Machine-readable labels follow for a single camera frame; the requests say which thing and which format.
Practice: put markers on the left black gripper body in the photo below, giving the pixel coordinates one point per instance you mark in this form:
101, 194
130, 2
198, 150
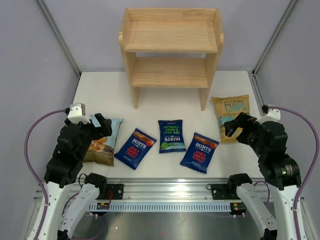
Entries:
90, 133

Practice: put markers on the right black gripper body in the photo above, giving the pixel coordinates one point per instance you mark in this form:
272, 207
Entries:
251, 133

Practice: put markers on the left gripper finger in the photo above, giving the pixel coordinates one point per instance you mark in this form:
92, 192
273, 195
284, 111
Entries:
103, 125
95, 121

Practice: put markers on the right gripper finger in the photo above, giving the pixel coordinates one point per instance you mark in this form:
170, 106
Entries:
230, 127
244, 120

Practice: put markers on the blue Burts chilli bag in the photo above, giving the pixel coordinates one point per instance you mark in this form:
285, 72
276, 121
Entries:
199, 153
135, 148

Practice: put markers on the blue Burts sea salt bag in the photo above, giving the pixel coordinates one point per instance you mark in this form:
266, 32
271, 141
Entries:
171, 136

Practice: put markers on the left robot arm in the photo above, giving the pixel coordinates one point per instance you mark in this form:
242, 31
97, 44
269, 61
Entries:
53, 221

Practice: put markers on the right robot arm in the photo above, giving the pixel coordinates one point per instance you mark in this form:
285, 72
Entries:
267, 138

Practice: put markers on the yellow kettle chips bag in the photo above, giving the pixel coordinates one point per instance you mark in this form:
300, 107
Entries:
227, 109

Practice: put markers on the light blue cassava chips bag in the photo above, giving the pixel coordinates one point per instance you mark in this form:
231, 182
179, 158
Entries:
102, 151

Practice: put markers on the wooden two-tier shelf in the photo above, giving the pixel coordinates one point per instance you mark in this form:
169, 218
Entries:
171, 48

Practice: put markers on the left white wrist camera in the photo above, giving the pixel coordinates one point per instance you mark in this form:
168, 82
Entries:
77, 114

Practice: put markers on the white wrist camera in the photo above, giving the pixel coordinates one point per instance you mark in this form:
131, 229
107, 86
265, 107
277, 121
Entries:
77, 114
271, 114

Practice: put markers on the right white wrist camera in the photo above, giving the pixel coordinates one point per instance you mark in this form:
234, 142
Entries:
271, 114

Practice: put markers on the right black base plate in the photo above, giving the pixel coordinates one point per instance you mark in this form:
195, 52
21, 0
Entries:
221, 191

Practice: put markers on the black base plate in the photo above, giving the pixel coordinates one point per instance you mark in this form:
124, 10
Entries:
221, 191
113, 191

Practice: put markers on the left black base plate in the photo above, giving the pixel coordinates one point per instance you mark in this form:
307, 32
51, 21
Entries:
113, 191

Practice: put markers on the aluminium mounting rail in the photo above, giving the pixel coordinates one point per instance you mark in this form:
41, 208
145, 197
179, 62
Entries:
158, 197

